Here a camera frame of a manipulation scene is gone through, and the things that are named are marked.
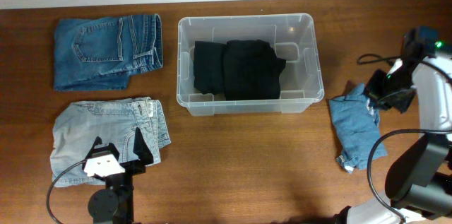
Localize small black garment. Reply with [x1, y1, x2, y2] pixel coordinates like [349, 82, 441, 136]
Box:
[194, 41, 227, 95]

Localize dark blue folded jeans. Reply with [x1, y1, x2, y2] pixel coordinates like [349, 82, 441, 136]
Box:
[53, 14, 164, 91]

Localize light blue folded jeans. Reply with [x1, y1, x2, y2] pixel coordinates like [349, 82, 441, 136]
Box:
[50, 97, 171, 178]

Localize large black garment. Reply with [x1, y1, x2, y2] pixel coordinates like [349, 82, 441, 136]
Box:
[223, 40, 286, 101]

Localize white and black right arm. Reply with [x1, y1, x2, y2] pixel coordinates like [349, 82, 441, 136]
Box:
[338, 26, 451, 223]

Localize blue denim shirt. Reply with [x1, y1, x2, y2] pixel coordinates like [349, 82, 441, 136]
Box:
[328, 83, 381, 173]

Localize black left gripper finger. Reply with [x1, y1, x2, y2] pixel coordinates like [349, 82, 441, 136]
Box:
[85, 136, 119, 160]
[133, 127, 154, 165]

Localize clear plastic storage bin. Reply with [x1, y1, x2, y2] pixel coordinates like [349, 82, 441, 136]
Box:
[176, 13, 325, 116]

